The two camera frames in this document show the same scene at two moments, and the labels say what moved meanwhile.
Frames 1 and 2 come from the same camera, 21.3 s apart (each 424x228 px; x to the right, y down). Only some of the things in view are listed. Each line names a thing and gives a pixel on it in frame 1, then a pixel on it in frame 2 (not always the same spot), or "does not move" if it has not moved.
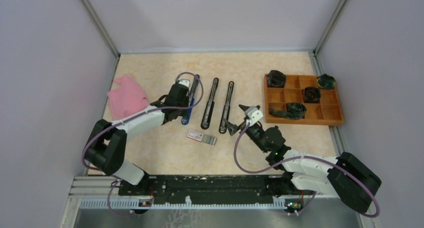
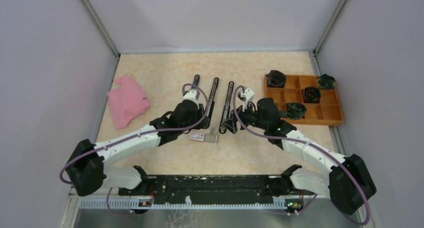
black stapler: [210, 105] does not move
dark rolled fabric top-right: [326, 82] does not move
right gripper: [233, 128] → [231, 123]
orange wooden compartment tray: [327, 111] does not move
